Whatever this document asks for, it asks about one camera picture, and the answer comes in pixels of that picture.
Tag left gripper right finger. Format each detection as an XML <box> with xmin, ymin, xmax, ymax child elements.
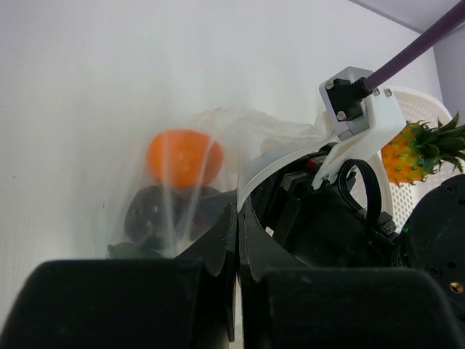
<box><xmin>238</xmin><ymin>204</ymin><xmax>464</xmax><ymax>348</ymax></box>

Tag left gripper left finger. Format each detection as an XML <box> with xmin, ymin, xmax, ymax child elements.
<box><xmin>1</xmin><ymin>204</ymin><xmax>238</xmax><ymax>348</ymax></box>

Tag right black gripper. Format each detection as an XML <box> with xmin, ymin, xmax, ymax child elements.
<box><xmin>251</xmin><ymin>143</ymin><xmax>398</xmax><ymax>268</ymax></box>

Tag fake dark purple fruit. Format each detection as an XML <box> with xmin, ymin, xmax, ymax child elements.
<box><xmin>124</xmin><ymin>185</ymin><xmax>230</xmax><ymax>251</ymax></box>

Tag fake pineapple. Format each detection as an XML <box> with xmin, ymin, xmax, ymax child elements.
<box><xmin>381</xmin><ymin>113</ymin><xmax>464</xmax><ymax>186</ymax></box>

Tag clear polka dot zip bag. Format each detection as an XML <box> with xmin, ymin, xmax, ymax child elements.
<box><xmin>106</xmin><ymin>108</ymin><xmax>332</xmax><ymax>260</ymax></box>

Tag fake orange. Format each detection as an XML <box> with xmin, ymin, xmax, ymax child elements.
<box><xmin>145</xmin><ymin>129</ymin><xmax>224</xmax><ymax>189</ymax></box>

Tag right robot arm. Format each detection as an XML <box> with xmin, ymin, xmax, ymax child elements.
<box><xmin>251</xmin><ymin>145</ymin><xmax>464</xmax><ymax>278</ymax></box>

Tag white perforated plastic basket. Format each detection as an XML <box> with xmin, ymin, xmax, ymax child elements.
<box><xmin>381</xmin><ymin>87</ymin><xmax>464</xmax><ymax>229</ymax></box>

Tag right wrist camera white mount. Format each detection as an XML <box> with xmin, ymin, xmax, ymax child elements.
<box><xmin>237</xmin><ymin>67</ymin><xmax>405</xmax><ymax>208</ymax></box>

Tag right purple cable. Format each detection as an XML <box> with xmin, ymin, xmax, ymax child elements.
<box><xmin>363</xmin><ymin>0</ymin><xmax>465</xmax><ymax>92</ymax></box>

